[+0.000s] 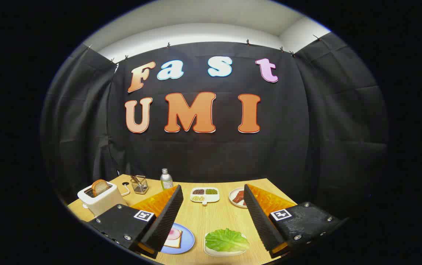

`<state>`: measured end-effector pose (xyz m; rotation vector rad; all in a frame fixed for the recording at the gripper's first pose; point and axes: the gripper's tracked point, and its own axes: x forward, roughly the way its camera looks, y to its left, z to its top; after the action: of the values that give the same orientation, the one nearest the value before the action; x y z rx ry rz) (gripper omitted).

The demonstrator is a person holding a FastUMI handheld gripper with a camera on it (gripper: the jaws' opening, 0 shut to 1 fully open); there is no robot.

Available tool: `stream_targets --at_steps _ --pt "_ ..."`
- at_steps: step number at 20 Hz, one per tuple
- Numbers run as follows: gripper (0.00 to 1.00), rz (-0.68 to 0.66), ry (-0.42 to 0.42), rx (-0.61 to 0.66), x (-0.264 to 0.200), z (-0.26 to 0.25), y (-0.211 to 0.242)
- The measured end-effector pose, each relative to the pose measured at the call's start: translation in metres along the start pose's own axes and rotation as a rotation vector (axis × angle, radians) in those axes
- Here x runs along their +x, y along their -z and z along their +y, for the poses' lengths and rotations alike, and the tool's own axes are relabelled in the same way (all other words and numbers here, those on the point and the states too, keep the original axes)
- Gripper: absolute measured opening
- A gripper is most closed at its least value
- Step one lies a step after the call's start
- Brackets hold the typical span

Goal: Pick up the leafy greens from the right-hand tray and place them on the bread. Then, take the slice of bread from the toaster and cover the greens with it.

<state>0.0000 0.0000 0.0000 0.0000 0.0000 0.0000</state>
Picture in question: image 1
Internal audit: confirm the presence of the wire mesh basket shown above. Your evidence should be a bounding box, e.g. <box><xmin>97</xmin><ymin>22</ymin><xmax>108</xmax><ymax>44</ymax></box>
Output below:
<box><xmin>130</xmin><ymin>175</ymin><xmax>149</xmax><ymax>195</ymax></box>

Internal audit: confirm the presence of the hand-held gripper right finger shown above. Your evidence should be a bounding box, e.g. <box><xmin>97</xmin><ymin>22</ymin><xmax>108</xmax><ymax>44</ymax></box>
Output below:
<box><xmin>243</xmin><ymin>184</ymin><xmax>344</xmax><ymax>258</ymax></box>

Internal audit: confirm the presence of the green lettuce leaf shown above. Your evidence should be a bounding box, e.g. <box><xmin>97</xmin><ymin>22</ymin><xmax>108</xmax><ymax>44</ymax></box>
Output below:
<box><xmin>205</xmin><ymin>228</ymin><xmax>250</xmax><ymax>252</ymax></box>

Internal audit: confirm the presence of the white divided dish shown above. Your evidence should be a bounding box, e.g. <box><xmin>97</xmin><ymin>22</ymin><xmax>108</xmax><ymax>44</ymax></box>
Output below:
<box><xmin>190</xmin><ymin>187</ymin><xmax>220</xmax><ymax>205</ymax></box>

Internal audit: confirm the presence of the black backdrop cloth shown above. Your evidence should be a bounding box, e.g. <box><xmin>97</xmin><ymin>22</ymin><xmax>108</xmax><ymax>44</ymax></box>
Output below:
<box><xmin>41</xmin><ymin>32</ymin><xmax>389</xmax><ymax>221</ymax></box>

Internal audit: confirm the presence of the white round plate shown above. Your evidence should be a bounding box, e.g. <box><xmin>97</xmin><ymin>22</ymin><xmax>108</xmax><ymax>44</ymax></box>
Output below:
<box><xmin>229</xmin><ymin>187</ymin><xmax>250</xmax><ymax>209</ymax></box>

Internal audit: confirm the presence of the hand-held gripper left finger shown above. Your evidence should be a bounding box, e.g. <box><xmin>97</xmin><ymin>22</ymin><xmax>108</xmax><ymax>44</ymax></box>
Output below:
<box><xmin>87</xmin><ymin>185</ymin><xmax>184</xmax><ymax>259</ymax></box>

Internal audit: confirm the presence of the toasted bread slice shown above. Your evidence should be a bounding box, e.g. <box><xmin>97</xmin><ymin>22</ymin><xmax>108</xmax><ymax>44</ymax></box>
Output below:
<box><xmin>92</xmin><ymin>179</ymin><xmax>111</xmax><ymax>197</ymax></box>

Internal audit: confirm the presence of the brown meat piece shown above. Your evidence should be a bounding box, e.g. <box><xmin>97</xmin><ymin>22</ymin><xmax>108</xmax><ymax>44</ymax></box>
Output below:
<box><xmin>232</xmin><ymin>190</ymin><xmax>247</xmax><ymax>206</ymax></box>

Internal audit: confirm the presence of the white bread slice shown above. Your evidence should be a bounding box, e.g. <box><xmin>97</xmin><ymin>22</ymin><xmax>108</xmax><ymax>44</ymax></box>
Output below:
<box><xmin>164</xmin><ymin>227</ymin><xmax>183</xmax><ymax>249</ymax></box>

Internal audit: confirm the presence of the white toaster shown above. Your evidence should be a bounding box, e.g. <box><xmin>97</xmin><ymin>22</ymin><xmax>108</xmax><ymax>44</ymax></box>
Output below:
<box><xmin>77</xmin><ymin>181</ymin><xmax>127</xmax><ymax>217</ymax></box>

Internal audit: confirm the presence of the blue plate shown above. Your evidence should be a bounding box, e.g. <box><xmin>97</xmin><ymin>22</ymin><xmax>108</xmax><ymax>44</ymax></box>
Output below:
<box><xmin>161</xmin><ymin>223</ymin><xmax>195</xmax><ymax>255</ymax></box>

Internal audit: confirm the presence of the silver green metal bottle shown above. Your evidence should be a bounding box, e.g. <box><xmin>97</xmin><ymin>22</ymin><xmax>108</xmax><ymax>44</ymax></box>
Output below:
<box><xmin>160</xmin><ymin>168</ymin><xmax>174</xmax><ymax>191</ymax></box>

